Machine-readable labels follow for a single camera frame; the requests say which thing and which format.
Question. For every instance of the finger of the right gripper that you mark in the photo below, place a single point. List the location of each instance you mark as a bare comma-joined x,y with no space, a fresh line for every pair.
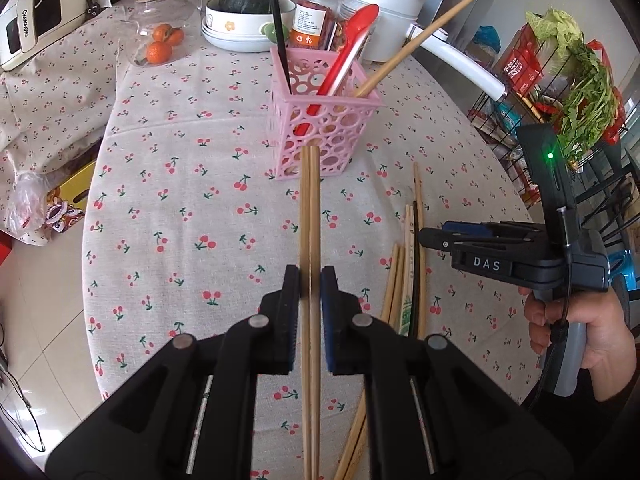
467,228

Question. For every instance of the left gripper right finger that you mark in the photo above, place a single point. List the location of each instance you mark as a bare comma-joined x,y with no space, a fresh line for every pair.
347,345

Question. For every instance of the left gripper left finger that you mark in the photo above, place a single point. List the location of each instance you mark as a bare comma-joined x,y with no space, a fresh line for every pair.
281,309

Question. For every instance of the red plastic spoon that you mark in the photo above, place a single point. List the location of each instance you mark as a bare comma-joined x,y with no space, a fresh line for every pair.
339,70

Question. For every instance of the black chopstick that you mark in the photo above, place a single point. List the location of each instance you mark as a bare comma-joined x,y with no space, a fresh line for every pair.
415,300
279,31

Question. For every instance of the packaged disposable chopsticks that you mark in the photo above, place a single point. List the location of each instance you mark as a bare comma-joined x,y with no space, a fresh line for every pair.
407,281

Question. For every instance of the white kitchen appliance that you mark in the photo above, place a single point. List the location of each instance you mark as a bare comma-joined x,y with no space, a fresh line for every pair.
29,26

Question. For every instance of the green leafy vegetable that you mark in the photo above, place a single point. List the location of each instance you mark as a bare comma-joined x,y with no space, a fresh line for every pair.
591,107

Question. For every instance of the red snack bag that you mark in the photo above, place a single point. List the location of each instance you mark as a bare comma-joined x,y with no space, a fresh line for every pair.
521,65

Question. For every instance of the pink perforated utensil holder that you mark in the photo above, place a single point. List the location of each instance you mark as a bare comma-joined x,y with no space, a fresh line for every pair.
299,115

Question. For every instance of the cherry print tablecloth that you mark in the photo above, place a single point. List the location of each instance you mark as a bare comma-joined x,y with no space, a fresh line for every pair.
187,226

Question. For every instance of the white electric pot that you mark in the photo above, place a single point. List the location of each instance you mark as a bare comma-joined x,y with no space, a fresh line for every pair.
397,23

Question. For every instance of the jar of dried slices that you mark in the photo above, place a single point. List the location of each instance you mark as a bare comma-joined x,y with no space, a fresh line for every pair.
354,25

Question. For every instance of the jar of dried red fruit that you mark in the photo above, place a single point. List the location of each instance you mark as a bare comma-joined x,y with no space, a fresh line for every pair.
314,23

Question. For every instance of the white bowl with squash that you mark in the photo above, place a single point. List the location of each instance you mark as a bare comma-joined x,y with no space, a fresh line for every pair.
240,25

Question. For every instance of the glass jar with oranges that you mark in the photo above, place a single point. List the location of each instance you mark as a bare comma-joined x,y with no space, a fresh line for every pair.
162,31

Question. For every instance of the black wire storage rack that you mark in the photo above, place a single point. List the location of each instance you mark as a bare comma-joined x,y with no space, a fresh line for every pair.
605,185

